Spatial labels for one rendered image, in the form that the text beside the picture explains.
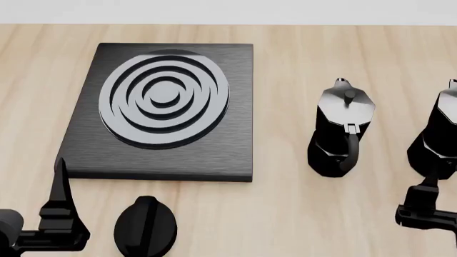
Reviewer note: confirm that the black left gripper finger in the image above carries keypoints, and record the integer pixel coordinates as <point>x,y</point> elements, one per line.
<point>60,203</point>

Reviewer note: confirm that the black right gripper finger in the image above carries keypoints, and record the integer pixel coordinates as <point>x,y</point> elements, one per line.
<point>425,194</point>

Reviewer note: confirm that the black square stove base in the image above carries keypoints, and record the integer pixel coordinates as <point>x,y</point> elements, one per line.
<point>85,150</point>

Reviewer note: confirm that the black moka pot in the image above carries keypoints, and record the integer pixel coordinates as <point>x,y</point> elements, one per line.
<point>335,112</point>
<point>441,134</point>

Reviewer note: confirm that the black oval stove knob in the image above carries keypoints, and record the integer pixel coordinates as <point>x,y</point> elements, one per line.
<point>144,227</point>

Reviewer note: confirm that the grey spiral burner coil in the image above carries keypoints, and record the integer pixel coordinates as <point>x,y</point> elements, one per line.
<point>164,93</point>

